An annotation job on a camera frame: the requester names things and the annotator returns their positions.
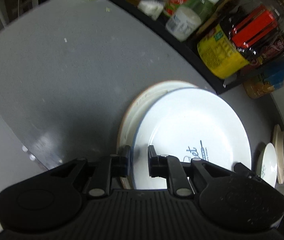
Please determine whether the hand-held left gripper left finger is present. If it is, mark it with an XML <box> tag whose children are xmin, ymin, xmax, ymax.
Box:
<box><xmin>49</xmin><ymin>145</ymin><xmax>132</xmax><ymax>197</ymax></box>

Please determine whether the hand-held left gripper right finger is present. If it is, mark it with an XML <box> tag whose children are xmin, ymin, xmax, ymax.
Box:
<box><xmin>148</xmin><ymin>145</ymin><xmax>232</xmax><ymax>197</ymax></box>

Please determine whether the white plate patterned rim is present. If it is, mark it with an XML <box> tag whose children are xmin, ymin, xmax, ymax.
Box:
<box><xmin>117</xmin><ymin>80</ymin><xmax>200</xmax><ymax>189</ymax></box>

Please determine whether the large white blue-print deep plate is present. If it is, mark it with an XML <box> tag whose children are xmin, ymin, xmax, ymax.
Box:
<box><xmin>133</xmin><ymin>87</ymin><xmax>252</xmax><ymax>190</ymax></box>

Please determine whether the small white blue-print deep plate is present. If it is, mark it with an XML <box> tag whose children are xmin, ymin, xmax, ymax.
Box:
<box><xmin>256</xmin><ymin>142</ymin><xmax>278</xmax><ymax>188</ymax></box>

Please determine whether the black shelf rack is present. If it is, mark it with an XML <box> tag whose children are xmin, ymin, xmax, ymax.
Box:
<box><xmin>102</xmin><ymin>0</ymin><xmax>284</xmax><ymax>94</ymax></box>

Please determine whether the oil bottle with yellow label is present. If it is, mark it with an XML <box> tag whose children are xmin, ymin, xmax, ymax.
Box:
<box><xmin>197</xmin><ymin>0</ymin><xmax>284</xmax><ymax>80</ymax></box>

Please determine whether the small white jar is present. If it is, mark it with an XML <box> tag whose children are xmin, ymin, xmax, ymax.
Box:
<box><xmin>165</xmin><ymin>6</ymin><xmax>202</xmax><ymax>41</ymax></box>

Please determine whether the orange juice bottle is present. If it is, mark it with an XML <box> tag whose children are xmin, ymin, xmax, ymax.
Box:
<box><xmin>243</xmin><ymin>42</ymin><xmax>284</xmax><ymax>99</ymax></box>

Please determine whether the small clear jar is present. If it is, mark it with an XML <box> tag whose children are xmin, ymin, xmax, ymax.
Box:
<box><xmin>137</xmin><ymin>0</ymin><xmax>175</xmax><ymax>20</ymax></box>

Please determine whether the red drink can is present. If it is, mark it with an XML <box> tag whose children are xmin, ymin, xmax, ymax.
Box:
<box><xmin>250</xmin><ymin>36</ymin><xmax>284</xmax><ymax>67</ymax></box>

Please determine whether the green jar with white lid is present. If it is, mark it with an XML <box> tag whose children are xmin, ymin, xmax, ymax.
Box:
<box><xmin>189</xmin><ymin>0</ymin><xmax>220</xmax><ymax>18</ymax></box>

